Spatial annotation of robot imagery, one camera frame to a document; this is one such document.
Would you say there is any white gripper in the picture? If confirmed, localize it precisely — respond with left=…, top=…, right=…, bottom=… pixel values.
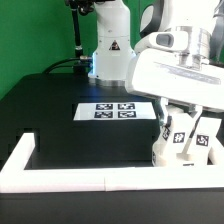
left=125, top=31, right=224, bottom=129

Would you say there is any white round stool seat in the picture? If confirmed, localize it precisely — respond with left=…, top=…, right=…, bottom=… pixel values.
left=152, top=137, right=211, bottom=167

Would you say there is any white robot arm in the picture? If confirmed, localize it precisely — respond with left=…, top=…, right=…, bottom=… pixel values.
left=89, top=0, right=224, bottom=112

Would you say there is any white marker tag sheet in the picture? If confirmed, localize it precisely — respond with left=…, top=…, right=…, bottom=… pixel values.
left=73, top=102, right=156, bottom=121

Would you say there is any white U-shaped fence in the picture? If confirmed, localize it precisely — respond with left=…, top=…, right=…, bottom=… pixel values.
left=0, top=133, right=224, bottom=194

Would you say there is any black cable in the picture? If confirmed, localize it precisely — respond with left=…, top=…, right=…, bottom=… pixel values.
left=41, top=55, right=93, bottom=75

